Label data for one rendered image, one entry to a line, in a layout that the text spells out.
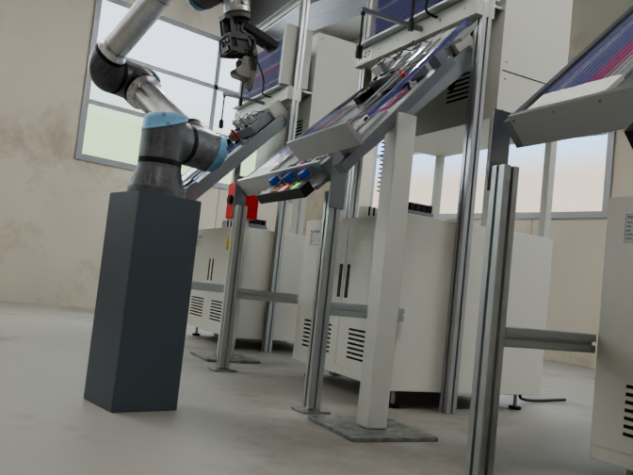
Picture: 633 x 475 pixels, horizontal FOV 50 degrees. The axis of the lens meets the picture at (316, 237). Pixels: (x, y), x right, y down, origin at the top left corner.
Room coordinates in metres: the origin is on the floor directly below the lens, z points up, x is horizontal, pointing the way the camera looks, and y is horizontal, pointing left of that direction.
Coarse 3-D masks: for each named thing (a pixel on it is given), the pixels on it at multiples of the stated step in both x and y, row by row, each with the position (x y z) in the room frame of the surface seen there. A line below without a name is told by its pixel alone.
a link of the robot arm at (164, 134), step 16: (160, 112) 1.76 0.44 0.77; (144, 128) 1.76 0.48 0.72; (160, 128) 1.75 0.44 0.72; (176, 128) 1.77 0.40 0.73; (192, 128) 1.83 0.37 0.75; (144, 144) 1.76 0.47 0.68; (160, 144) 1.75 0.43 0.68; (176, 144) 1.77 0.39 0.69; (192, 144) 1.82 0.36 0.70; (176, 160) 1.78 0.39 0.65
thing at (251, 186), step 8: (320, 160) 2.01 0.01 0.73; (288, 168) 2.19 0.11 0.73; (296, 168) 2.14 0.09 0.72; (304, 168) 2.09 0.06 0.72; (312, 168) 2.06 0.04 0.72; (320, 168) 2.02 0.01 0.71; (256, 176) 2.42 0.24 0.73; (264, 176) 2.37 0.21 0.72; (272, 176) 2.31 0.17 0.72; (280, 176) 2.27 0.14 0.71; (296, 176) 2.18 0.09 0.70; (320, 176) 2.05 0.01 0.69; (240, 184) 2.58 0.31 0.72; (248, 184) 2.52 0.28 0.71; (256, 184) 2.46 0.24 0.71; (264, 184) 2.41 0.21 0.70; (312, 184) 2.13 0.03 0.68; (248, 192) 2.58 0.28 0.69; (256, 192) 2.52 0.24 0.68
